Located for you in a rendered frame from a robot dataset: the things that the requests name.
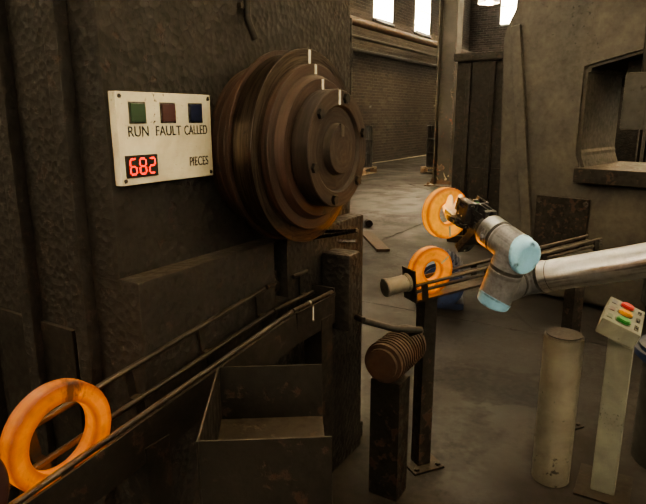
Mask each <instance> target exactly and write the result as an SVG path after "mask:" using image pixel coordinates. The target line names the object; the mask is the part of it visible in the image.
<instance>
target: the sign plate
mask: <svg viewBox="0 0 646 504"><path fill-rule="evenodd" d="M108 101H109V112H110V124H111V135H112V147H113V158H114V170H115V181H116V186H129V185H137V184H145V183H153V182H161V181H169V180H177V179H186V178H194V177H202V176H210V175H213V160H212V139H211V118H210V97H209V95H198V94H176V93H154V92H132V91H108ZM130 103H145V110H146V122H131V114H130ZM161 104H175V113H176V122H162V109H161ZM189 105H202V119H203V121H199V122H191V121H190V108H189ZM144 157H145V159H147V165H146V167H147V172H146V167H141V165H145V159H142V160H141V165H139V160H140V158H144ZM150 157H154V158H156V164H155V166H151V172H155V173H153V174H151V172H149V166H150V165H151V164H154V159H150ZM131 158H135V159H136V160H131ZM129 160H131V166H136V168H138V173H137V175H134V176H132V174H136V168H132V174H130V168H131V166H130V163H129ZM140 167H141V171H142V173H145V172H146V174H144V175H142V173H140Z"/></svg>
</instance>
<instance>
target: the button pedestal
mask: <svg viewBox="0 0 646 504"><path fill-rule="evenodd" d="M613 299H615V300H617V301H618V303H617V305H616V304H614V303H612V301H613ZM621 303H622V301H620V300H618V299H616V298H614V297H610V299H609V300H608V302H607V304H606V306H605V307H604V310H603V312H602V314H601V317H600V319H599V322H598V324H597V327H596V329H595V331H596V332H598V333H600V334H602V335H604V336H606V337H608V344H607V352H606V361H605V369H604V377H603V386H602V394H601V402H600V411H599V419H598V427H597V436H596V444H595V452H594V461H593V466H591V465H588V464H584V463H581V466H580V470H579V473H578V477H577V480H576V483H575V487H574V490H573V495H577V496H580V497H583V498H586V499H589V500H593V501H596V502H599V503H602V504H629V503H630V496H631V489H632V481H633V477H630V476H627V475H623V474H620V473H618V467H619V460H620V452H621V445H622V437H623V430H624V422H625V414H626V407H627V399H628V392H629V384H630V377H631V369H632V361H633V354H634V346H635V345H636V343H637V342H638V340H639V338H640V337H641V331H642V326H643V321H644V316H645V312H643V311H641V310H639V309H637V308H635V307H634V308H635V309H634V311H631V310H628V309H626V308H624V307H623V306H622V305H621ZM610 306H613V307H616V309H615V311H613V310H611V309H610ZM620 309H626V310H628V311H630V312H631V313H632V314H633V316H632V318H629V317H626V316H624V315H622V314H621V313H620V312H619V310H620ZM608 312H609V313H611V314H613V318H610V317H608V316H607V314H608ZM617 316H624V317H626V318H628V319H629V320H630V321H631V324H630V325H625V324H623V323H621V322H619V321H618V320H617V319H616V318H617Z"/></svg>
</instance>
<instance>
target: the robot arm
mask: <svg viewBox="0 0 646 504"><path fill-rule="evenodd" d="M479 199H481V200H483V201H484V202H482V203H479ZM488 204H489V202H487V201H486V200H484V199H483V198H481V197H480V196H478V195H477V198H476V199H473V200H472V199H468V198H466V197H463V195H462V194H459V195H458V197H457V199H456V201H455V203H454V201H453V196H452V195H449V197H448V199H447V201H446V204H444V205H443V206H442V207H443V212H444V215H445V217H446V219H447V220H448V221H450V222H451V223H453V224H455V225H456V226H457V227H459V228H462V229H467V232H466V234H465V235H464V236H463V237H462V238H461V239H460V240H459V241H458V242H457V243H456V245H455V246H456V249H457V251H458V252H468V251H470V250H471V249H472V248H473V247H474V246H475V245H476V244H477V243H478V242H479V243H480V244H481V245H482V246H484V247H485V248H486V249H487V250H488V251H490V252H491V253H492V254H493V257H492V259H491V262H490V264H489V267H488V269H487V272H486V274H485V277H484V279H483V282H482V284H481V287H480V288H479V292H478V295H477V298H478V300H479V302H480V303H481V304H483V305H484V306H486V307H487V308H489V309H492V310H494V311H498V312H506V311H508V310H509V308H510V307H511V303H512V301H514V300H517V299H519V298H522V297H524V296H527V295H532V294H539V293H546V292H550V291H555V290H562V289H570V288H577V287H585V286H592V285H599V284H607V283H614V282H622V281H629V280H637V279H644V278H646V242H645V243H640V244H634V245H629V246H623V247H617V248H612V249H606V250H601V251H595V252H589V253H584V254H578V255H573V256H567V257H561V258H556V259H550V260H545V261H544V260H540V256H541V250H540V247H539V245H538V243H537V242H535V241H534V240H533V239H532V238H531V237H530V236H528V235H526V234H524V233H523V232H521V231H520V230H518V229H517V228H515V227H514V226H512V225H511V224H510V223H508V222H507V221H505V220H504V219H502V218H501V217H499V216H496V214H497V211H495V210H494V209H492V208H491V207H489V206H488ZM539 260H540V261H539Z"/></svg>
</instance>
